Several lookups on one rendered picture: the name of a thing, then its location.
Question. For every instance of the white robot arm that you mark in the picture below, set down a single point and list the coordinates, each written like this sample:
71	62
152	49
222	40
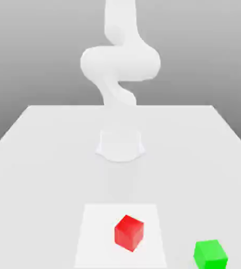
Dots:
120	63

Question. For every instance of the small red cube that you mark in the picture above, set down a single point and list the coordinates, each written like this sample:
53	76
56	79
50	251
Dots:
129	233

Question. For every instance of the small green cube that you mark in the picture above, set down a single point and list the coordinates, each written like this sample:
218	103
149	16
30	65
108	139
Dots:
211	255

